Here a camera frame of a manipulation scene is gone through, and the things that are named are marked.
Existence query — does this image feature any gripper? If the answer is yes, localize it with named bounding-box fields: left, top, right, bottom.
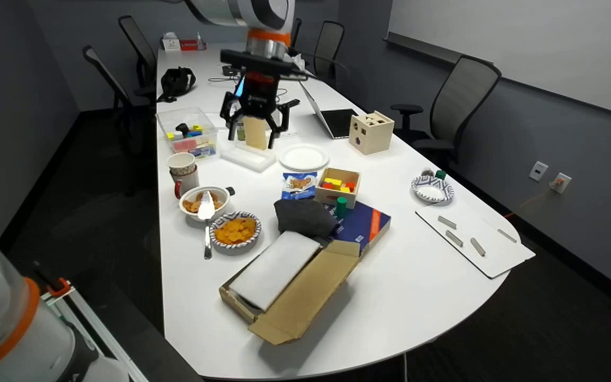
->
left=220, top=72, right=301, bottom=150

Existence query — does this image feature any white bowl with chips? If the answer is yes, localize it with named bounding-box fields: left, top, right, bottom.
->
left=179, top=185, right=236, bottom=222

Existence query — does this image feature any patterned bowl with orange crackers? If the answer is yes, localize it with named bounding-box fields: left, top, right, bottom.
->
left=208, top=211, right=263, bottom=250

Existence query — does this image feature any tall wooden block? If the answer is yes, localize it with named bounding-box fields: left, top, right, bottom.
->
left=242, top=116, right=268, bottom=151

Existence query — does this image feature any white plastic tray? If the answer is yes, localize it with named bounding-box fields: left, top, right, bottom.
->
left=219, top=141, right=277, bottom=173

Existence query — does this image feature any white plate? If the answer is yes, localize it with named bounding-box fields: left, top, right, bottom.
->
left=277, top=143, right=330, bottom=172

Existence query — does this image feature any heap of toy blocks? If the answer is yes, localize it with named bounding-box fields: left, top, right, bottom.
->
left=166, top=123, right=217, bottom=158

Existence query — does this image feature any blue snack bag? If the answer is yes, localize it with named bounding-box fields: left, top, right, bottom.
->
left=281, top=171, right=318, bottom=201

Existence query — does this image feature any laptop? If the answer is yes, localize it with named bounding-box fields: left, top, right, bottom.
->
left=299, top=82, right=360, bottom=140

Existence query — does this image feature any clear plastic bin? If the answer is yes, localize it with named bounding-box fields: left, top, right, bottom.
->
left=155, top=107, right=219, bottom=159

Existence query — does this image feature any black bag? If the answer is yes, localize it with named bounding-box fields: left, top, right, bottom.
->
left=156, top=66, right=197, bottom=103

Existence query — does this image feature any patterned paper cup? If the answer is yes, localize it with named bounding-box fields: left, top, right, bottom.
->
left=167, top=152, right=197, bottom=177

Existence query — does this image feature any silver serving spatula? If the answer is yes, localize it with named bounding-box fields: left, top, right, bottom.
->
left=197, top=190, right=216, bottom=261

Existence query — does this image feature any wooden box of coloured blocks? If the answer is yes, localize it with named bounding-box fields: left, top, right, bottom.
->
left=314, top=167, right=362, bottom=210

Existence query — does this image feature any dark grey cloth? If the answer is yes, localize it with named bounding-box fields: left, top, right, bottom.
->
left=273, top=197, right=338, bottom=239

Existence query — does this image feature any wooden shape sorter cube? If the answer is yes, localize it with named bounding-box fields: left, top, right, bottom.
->
left=348, top=110, right=395, bottom=156

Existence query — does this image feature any blue and orange box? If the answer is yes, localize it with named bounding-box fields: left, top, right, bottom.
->
left=326, top=200, right=392, bottom=259

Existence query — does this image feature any white foam sheet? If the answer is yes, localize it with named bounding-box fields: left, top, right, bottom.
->
left=228, top=230, right=321, bottom=312

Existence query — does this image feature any open cardboard box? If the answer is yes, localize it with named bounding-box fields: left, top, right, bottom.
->
left=219, top=230, right=362, bottom=346

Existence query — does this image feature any patterned paper plate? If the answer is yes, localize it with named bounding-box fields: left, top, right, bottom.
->
left=410, top=175, right=455, bottom=205

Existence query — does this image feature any whiteboard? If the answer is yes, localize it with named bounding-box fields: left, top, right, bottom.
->
left=384, top=0, right=611, bottom=122

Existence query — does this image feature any white board sheet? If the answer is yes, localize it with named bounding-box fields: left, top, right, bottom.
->
left=415, top=204, right=536, bottom=280

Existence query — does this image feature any black cable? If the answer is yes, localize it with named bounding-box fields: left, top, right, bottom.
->
left=207, top=65, right=242, bottom=84

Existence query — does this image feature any white mug with red handle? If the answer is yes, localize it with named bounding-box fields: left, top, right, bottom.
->
left=170, top=166, right=200, bottom=200

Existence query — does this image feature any orange cable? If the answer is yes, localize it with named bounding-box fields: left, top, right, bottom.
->
left=503, top=190, right=556, bottom=220

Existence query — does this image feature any white wall socket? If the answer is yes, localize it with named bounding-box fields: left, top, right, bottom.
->
left=549, top=172, right=573, bottom=194
left=528, top=160, right=549, bottom=183

